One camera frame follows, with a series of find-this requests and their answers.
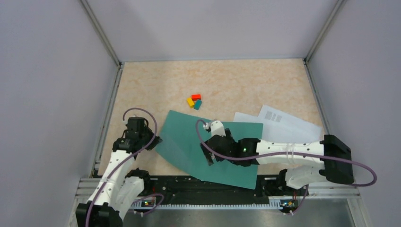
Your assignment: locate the aluminium frame rail front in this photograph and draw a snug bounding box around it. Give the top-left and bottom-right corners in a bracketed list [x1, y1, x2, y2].
[76, 178, 360, 210]

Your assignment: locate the red block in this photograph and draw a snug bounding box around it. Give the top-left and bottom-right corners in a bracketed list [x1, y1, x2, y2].
[191, 94, 201, 101]

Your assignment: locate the teal block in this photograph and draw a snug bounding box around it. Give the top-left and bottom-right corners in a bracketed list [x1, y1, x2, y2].
[193, 99, 202, 110]

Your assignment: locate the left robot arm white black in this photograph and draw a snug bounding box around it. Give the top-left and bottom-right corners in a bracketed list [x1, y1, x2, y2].
[75, 116, 162, 227]

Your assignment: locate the left aluminium corner post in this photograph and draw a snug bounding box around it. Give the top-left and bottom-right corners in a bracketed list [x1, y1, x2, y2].
[78, 0, 122, 68]

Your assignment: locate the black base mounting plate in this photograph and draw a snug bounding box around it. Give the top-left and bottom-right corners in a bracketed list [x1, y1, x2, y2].
[122, 175, 309, 206]

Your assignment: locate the green file folder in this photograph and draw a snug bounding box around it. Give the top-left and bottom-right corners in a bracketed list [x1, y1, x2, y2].
[156, 110, 258, 189]

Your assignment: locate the right aluminium corner post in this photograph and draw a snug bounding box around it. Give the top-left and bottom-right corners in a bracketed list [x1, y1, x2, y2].
[304, 0, 347, 65]

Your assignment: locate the printed white paper sheet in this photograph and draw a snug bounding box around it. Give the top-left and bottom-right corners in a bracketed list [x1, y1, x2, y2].
[258, 105, 322, 143]

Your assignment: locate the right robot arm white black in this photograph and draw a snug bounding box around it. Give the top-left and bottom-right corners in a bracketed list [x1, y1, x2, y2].
[200, 120, 354, 195]

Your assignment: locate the yellow block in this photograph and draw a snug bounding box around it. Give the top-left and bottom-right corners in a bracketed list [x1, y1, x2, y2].
[187, 98, 195, 108]

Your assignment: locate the aluminium corner post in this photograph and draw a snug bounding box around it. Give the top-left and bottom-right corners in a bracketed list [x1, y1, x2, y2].
[78, 0, 122, 68]
[304, 0, 347, 65]

